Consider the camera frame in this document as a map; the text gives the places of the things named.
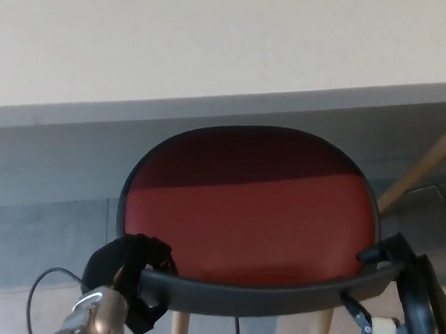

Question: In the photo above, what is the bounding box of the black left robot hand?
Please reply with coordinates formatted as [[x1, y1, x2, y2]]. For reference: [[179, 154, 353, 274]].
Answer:
[[80, 231, 181, 334]]

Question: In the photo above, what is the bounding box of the bar stool with wooden legs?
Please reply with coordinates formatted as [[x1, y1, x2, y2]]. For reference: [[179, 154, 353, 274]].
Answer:
[[377, 95, 446, 217]]

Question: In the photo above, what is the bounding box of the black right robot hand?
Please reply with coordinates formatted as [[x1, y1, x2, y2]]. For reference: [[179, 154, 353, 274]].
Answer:
[[339, 229, 446, 334]]

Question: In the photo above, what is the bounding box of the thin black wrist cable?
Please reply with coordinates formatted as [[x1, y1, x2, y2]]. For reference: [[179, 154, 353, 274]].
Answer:
[[24, 265, 90, 334]]

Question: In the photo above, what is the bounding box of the dark grey red-seated bar stool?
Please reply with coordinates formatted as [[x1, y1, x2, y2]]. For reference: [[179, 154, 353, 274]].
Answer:
[[112, 118, 409, 334]]

